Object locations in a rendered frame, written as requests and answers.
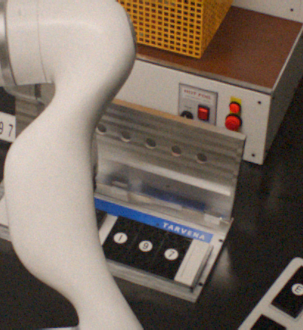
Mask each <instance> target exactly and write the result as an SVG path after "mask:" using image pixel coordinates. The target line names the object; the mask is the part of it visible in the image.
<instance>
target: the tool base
mask: <svg viewBox="0 0 303 330"><path fill-rule="evenodd" d="M96 182H97V189H96V190H95V191H94V196H95V197H99V198H102V199H105V200H109V201H111V202H114V203H118V204H121V205H124V206H128V207H131V208H134V209H137V210H140V211H144V212H147V213H149V214H154V216H157V217H161V218H164V219H166V220H170V221H173V222H178V223H181V224H183V225H188V226H190V227H193V228H197V229H200V230H202V231H206V232H209V233H212V234H214V238H213V240H212V243H211V245H214V249H213V251H212V254H211V256H210V257H209V260H208V262H207V264H206V266H205V268H204V271H203V273H202V275H201V277H200V280H199V282H198V284H199V283H200V282H202V283H203V286H199V285H198V284H197V286H196V288H195V291H194V292H193V293H191V292H187V291H185V290H182V289H178V288H175V287H171V286H168V285H166V284H162V283H159V282H157V281H153V280H150V279H148V278H144V277H141V276H139V275H135V274H133V273H129V272H126V271H124V270H120V269H117V268H115V267H111V266H108V267H109V269H110V271H111V274H112V276H113V278H114V280H115V282H116V284H118V285H121V286H124V287H127V288H130V289H134V290H136V291H139V292H143V293H145V294H148V295H152V296H154V297H157V298H160V299H163V300H166V301H169V302H172V303H176V304H178V305H181V306H185V307H187V308H190V309H194V310H195V308H196V306H197V305H198V302H199V300H200V298H201V295H202V293H203V291H204V289H205V286H206V284H207V282H208V280H209V277H210V275H211V274H212V271H213V269H214V267H215V265H216V262H217V260H218V258H219V256H220V253H221V251H222V249H223V246H224V245H225V243H226V240H227V238H228V236H229V234H230V231H231V229H232V227H233V224H234V218H233V217H232V218H231V219H230V221H229V220H226V219H224V218H222V217H221V213H219V212H216V211H213V210H209V209H205V210H204V212H202V211H198V210H195V209H193V208H188V207H186V206H182V210H179V209H177V208H171V207H169V206H165V205H162V204H159V203H155V202H152V201H151V196H149V195H146V194H142V193H139V192H135V191H132V190H130V189H128V185H127V184H124V183H120V182H117V181H115V182H114V181H113V182H112V183H106V182H103V181H101V180H97V179H96ZM4 195H5V189H4V180H3V181H2V182H1V183H0V201H1V199H2V198H3V196H4ZM219 239H222V240H223V242H221V243H220V242H219V241H218V240H219ZM0 245H2V246H5V247H7V248H11V249H13V250H15V249H14V247H13V244H12V240H11V238H10V233H8V231H4V230H2V229H0Z"/></svg>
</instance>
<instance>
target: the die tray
mask: <svg viewBox="0 0 303 330"><path fill-rule="evenodd" d="M300 265H302V266H303V260H302V259H294V260H293V261H292V262H291V263H290V264H289V265H288V266H287V268H286V269H285V271H284V272H283V273H282V274H281V276H280V277H279V278H278V279H277V280H276V282H275V283H274V285H273V286H272V287H271V288H270V289H269V290H268V292H267V293H266V294H265V296H264V297H263V299H262V300H261V301H260V302H259V303H258V304H257V306H256V307H255V309H254V310H253V311H252V313H251V314H250V315H249V316H248V317H247V319H246V320H245V321H244V323H243V324H242V326H241V327H239V329H238V330H249V329H250V328H251V327H252V326H253V324H254V323H255V321H256V320H257V318H258V317H259V316H260V315H261V314H264V315H266V316H267V317H269V318H271V319H272V320H275V321H276V322H278V323H280V324H282V325H283V326H285V327H287V328H286V330H303V310H301V312H300V313H299V314H298V316H297V317H296V319H294V318H292V317H291V316H289V315H287V314H285V313H284V312H282V311H280V310H279V309H277V308H276V307H274V306H272V305H271V301H272V299H273V298H274V297H275V296H276V294H277V293H278V292H279V291H280V290H281V288H283V286H284V285H285V284H286V282H287V281H288V280H289V279H290V277H291V276H292V275H293V274H294V273H295V272H296V271H297V269H298V268H299V267H300Z"/></svg>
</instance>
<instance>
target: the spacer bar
mask: <svg viewBox="0 0 303 330"><path fill-rule="evenodd" d="M209 246H210V244H209V243H205V242H202V241H199V240H197V239H194V240H193V242H192V244H191V247H190V249H189V251H188V253H187V255H186V257H185V259H184V261H183V263H182V265H181V267H179V269H178V272H177V274H176V276H175V278H174V281H177V282H180V283H183V284H187V285H190V286H191V285H192V282H193V281H194V279H195V276H196V274H197V272H198V270H199V268H200V266H201V263H202V261H203V259H204V257H205V255H206V252H207V250H208V249H209Z"/></svg>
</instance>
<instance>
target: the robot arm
mask: <svg viewBox="0 0 303 330"><path fill-rule="evenodd" d="M137 52H138V48H137V40H136V31H135V29H134V26H133V22H132V20H131V19H130V16H129V14H128V13H127V12H126V11H125V9H124V8H123V7H122V6H121V5H120V4H119V3H117V2H116V1H114V0H0V86H3V87H4V89H5V90H6V91H7V92H8V93H9V94H11V95H13V96H17V97H21V98H25V99H34V100H38V101H41V102H43V103H44V104H45V111H44V112H43V113H42V114H41V115H40V116H39V117H38V118H37V119H36V120H34V121H33V123H32V124H31V125H30V126H29V127H28V128H27V129H26V130H25V131H24V132H23V133H22V134H21V135H20V136H19V137H18V138H17V139H16V140H15V142H14V143H13V145H12V146H11V148H10V151H9V152H8V154H7V159H6V162H5V168H4V189H5V200H6V209H7V221H8V226H9V231H10V238H11V240H12V244H13V247H14V249H15V252H16V254H17V256H18V257H19V259H20V260H21V262H22V264H23V265H24V266H25V267H26V268H27V269H28V270H29V271H30V272H31V273H32V274H33V275H34V276H35V277H36V278H38V279H39V280H40V281H42V282H44V283H45V284H47V285H48V286H50V287H51V288H53V289H55V290H57V291H58V292H59V293H60V294H62V295H63V296H64V297H66V298H67V299H68V300H69V301H70V302H71V303H72V304H73V305H74V307H75V308H76V310H77V312H78V315H79V317H80V324H79V326H77V327H71V328H60V329H43V330H144V329H143V328H142V325H141V324H140V322H139V321H138V320H137V318H136V316H135V314H134V313H133V312H132V310H131V308H130V307H129V305H128V303H127V302H126V300H125V299H124V297H123V295H122V293H121V292H120V290H119V287H118V286H117V285H116V282H115V280H114V278H113V276H112V274H111V271H110V269H109V267H108V263H107V261H106V259H105V254H104V252H103V249H102V244H101V241H100V235H99V231H98V227H97V216H96V208H95V199H94V191H95V190H96V189H97V182H96V178H97V176H98V172H99V153H98V145H97V137H96V133H95V132H96V129H97V125H98V124H99V122H100V120H101V118H102V116H103V115H104V113H105V112H106V110H107V109H108V107H109V105H110V104H111V103H112V101H113V100H114V98H115V97H116V95H117V94H118V93H119V92H120V90H121V89H122V87H123V86H124V84H125V83H126V81H127V80H128V78H129V76H130V74H131V72H132V70H133V67H134V63H135V61H136V53H137Z"/></svg>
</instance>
